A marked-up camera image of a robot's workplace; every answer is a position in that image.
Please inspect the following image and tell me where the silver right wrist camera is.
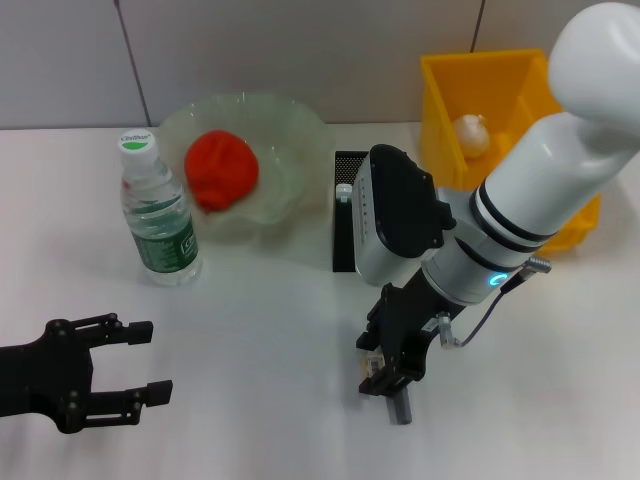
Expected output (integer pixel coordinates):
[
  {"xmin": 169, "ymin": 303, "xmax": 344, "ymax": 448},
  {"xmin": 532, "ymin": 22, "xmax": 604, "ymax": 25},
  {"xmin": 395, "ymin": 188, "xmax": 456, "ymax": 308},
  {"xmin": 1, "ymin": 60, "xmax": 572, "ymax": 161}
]
[{"xmin": 352, "ymin": 144, "xmax": 456, "ymax": 287}]

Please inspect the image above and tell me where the black mesh pen holder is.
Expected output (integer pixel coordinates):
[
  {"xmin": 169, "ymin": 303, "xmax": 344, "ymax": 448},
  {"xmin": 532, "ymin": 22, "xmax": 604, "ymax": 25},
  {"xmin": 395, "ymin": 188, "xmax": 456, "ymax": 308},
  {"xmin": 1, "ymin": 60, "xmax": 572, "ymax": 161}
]
[{"xmin": 331, "ymin": 150, "xmax": 374, "ymax": 274}]

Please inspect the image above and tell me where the white paper ball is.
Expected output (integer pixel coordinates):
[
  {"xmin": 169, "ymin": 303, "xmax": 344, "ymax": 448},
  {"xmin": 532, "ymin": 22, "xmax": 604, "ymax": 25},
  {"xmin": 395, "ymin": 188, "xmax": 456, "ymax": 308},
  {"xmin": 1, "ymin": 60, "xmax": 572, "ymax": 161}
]
[{"xmin": 452, "ymin": 113, "xmax": 491, "ymax": 160}]

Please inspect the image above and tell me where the beige eraser with barcode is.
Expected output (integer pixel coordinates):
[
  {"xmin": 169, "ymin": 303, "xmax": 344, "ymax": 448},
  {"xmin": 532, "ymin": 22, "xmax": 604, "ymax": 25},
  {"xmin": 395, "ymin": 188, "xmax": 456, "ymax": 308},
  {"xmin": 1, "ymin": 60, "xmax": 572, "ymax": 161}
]
[{"xmin": 360, "ymin": 351, "xmax": 385, "ymax": 380}]

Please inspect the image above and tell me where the yellow plastic bin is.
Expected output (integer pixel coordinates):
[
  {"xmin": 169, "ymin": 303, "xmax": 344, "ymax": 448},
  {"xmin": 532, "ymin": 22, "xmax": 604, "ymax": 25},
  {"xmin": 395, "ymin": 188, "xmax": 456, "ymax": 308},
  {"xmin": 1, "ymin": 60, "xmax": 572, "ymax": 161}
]
[{"xmin": 418, "ymin": 48, "xmax": 604, "ymax": 256}]

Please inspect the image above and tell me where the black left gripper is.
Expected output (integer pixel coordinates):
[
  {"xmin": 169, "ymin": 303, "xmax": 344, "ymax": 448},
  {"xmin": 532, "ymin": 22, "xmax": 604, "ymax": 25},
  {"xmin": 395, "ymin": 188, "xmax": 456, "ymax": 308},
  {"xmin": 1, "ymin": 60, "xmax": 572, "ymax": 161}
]
[{"xmin": 0, "ymin": 312, "xmax": 174, "ymax": 435}]

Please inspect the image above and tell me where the wavy clear glass fruit plate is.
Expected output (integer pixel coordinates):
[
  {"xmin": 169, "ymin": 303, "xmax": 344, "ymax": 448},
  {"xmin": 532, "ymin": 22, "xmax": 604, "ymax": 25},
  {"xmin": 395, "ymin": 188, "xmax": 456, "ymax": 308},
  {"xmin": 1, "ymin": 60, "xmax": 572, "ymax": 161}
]
[{"xmin": 158, "ymin": 90, "xmax": 337, "ymax": 246}]

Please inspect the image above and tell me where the clear water bottle green label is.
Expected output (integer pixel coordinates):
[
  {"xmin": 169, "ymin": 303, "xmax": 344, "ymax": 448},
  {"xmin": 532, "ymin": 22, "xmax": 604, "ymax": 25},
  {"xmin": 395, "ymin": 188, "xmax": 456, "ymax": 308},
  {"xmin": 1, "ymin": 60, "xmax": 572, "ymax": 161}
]
[{"xmin": 117, "ymin": 129, "xmax": 204, "ymax": 288}]

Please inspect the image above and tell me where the grey pen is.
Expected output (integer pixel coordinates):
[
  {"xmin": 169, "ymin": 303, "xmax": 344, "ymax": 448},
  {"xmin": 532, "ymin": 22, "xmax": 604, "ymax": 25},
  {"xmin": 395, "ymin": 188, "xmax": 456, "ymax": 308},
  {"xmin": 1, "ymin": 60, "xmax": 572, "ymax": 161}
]
[{"xmin": 387, "ymin": 392, "xmax": 414, "ymax": 426}]

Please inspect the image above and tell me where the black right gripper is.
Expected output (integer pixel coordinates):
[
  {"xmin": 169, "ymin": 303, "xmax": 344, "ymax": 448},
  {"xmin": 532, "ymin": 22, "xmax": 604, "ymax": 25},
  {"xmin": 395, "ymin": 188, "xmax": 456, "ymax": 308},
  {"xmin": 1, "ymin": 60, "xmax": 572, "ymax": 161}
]
[{"xmin": 355, "ymin": 272, "xmax": 452, "ymax": 399}]

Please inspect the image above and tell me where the right gripper cable with plugs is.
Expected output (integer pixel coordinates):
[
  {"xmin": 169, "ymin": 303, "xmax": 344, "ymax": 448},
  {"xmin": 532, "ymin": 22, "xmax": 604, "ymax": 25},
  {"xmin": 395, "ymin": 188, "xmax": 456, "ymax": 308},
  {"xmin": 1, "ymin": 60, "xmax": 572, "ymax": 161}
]
[{"xmin": 434, "ymin": 257, "xmax": 554, "ymax": 351}]

